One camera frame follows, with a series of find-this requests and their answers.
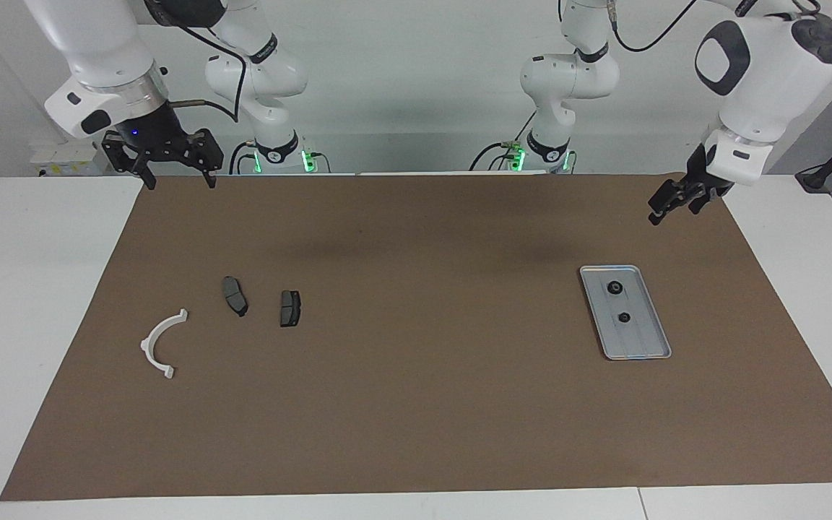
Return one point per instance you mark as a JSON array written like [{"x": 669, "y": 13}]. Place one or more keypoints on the white curved plastic bracket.
[{"x": 149, "y": 347}]

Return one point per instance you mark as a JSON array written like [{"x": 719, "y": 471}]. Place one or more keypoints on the dark rectangular brake pad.
[{"x": 289, "y": 309}]

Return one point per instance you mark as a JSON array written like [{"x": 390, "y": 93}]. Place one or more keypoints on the dark curved brake pad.
[{"x": 234, "y": 295}]

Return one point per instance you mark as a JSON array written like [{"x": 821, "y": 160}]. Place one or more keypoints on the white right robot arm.
[{"x": 91, "y": 36}]

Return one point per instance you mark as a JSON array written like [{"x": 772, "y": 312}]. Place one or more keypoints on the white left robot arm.
[{"x": 763, "y": 87}]

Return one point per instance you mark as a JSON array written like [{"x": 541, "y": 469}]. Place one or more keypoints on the brown table mat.
[{"x": 416, "y": 404}]

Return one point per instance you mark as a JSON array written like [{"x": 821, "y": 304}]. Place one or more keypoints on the silver metal tray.
[{"x": 640, "y": 339}]

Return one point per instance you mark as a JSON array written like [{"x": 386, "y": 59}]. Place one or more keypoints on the white wall box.
[{"x": 62, "y": 167}]

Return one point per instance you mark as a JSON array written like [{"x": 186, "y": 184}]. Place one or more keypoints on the large black bearing gear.
[{"x": 614, "y": 287}]

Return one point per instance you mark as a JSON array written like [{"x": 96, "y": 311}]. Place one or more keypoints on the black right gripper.
[{"x": 152, "y": 137}]

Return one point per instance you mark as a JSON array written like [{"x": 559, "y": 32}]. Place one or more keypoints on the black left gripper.
[{"x": 701, "y": 184}]

